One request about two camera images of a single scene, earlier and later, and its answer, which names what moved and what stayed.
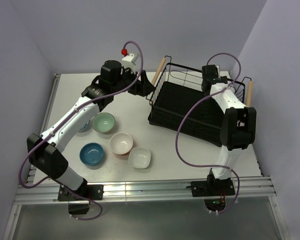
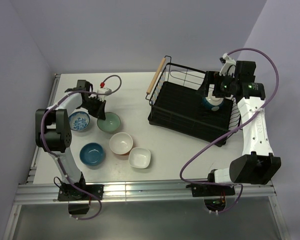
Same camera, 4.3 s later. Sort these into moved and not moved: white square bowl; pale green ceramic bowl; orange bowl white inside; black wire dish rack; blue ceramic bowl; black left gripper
Moved: black left gripper; pale green ceramic bowl
Not moved: black wire dish rack; blue ceramic bowl; orange bowl white inside; white square bowl
